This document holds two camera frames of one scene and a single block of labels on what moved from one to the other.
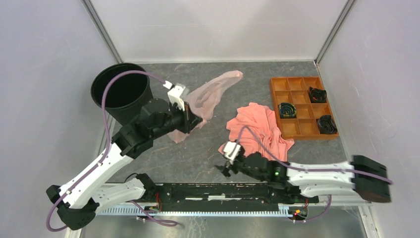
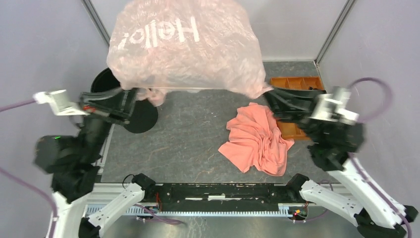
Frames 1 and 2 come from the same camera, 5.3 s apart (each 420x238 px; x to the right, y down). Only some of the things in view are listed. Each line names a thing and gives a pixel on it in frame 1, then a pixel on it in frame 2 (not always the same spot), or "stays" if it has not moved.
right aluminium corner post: [333, 33] stays
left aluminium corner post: [97, 21] stays
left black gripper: [189, 118] -> [118, 102]
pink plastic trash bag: [203, 100] -> [159, 45]
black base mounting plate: [224, 196] stays
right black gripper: [225, 170] -> [287, 103]
